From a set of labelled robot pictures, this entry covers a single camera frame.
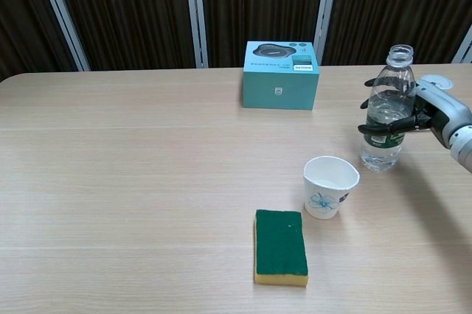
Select white round cable grommet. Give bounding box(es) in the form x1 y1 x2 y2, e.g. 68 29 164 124
420 74 454 91

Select teal speaker product box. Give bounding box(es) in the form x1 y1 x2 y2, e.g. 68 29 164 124
242 41 320 111

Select green yellow scrubbing sponge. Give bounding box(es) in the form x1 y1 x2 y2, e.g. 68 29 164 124
253 209 310 287

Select clear plastic water bottle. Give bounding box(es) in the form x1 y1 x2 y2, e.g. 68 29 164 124
359 43 417 173

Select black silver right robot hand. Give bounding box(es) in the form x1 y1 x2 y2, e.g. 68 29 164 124
358 76 472 146

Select white paper cup blue flower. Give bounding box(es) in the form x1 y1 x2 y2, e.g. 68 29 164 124
302 156 361 221

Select grey metal screen frame post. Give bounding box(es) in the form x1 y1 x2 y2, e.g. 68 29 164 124
451 25 472 65
313 0 341 67
183 0 210 69
32 0 91 72

